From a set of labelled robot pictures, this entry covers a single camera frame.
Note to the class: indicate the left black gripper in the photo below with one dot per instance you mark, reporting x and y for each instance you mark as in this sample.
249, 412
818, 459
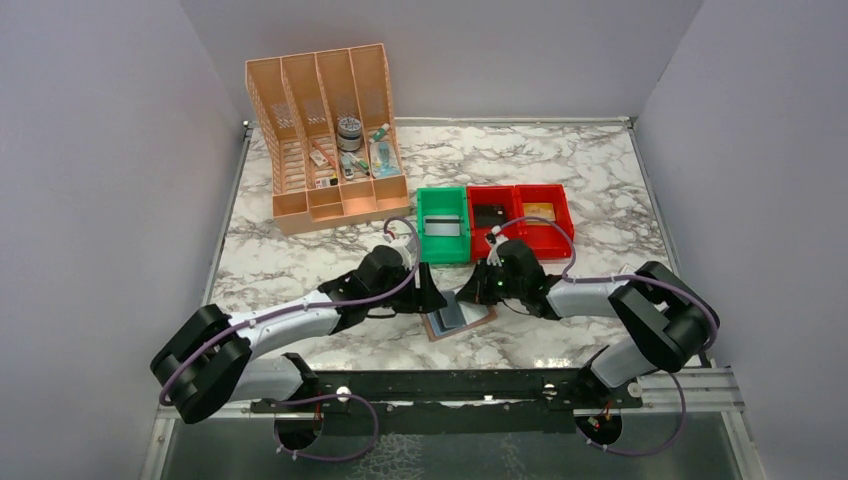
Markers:
419, 294

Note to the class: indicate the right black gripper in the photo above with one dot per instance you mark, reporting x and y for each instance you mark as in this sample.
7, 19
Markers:
479, 288

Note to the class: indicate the green plastic bin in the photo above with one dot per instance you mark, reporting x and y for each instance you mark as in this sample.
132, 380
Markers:
444, 201

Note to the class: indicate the orange plastic file organizer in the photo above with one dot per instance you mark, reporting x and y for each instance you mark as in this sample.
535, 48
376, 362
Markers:
298, 100

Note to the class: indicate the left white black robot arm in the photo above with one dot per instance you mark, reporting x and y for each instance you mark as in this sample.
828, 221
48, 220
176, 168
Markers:
200, 367

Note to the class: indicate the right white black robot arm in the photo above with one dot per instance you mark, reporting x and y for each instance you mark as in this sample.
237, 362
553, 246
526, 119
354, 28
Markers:
667, 323

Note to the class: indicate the grey card in green bin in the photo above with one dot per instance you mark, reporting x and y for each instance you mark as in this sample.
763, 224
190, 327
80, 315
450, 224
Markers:
442, 225

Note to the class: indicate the gold card box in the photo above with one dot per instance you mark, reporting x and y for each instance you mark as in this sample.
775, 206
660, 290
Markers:
539, 212

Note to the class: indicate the black wallet in bin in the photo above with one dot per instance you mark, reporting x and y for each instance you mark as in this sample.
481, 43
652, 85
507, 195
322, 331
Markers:
488, 215

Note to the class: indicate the blue packaged item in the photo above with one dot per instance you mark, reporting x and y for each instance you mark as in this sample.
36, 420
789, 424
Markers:
383, 160

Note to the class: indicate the green marker pen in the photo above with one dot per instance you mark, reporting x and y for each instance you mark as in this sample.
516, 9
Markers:
361, 165

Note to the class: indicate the green white glue tube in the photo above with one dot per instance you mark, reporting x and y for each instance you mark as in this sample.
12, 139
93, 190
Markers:
380, 133

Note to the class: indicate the small round tin can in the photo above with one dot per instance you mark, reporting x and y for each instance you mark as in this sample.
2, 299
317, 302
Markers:
349, 134

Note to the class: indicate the red white small packet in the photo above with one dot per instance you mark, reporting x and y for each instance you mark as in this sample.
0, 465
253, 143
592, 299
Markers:
322, 158

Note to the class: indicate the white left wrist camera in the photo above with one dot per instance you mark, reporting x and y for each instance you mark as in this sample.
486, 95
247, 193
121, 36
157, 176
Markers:
408, 247

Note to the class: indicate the black metal base rail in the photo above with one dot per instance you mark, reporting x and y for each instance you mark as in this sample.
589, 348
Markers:
559, 388

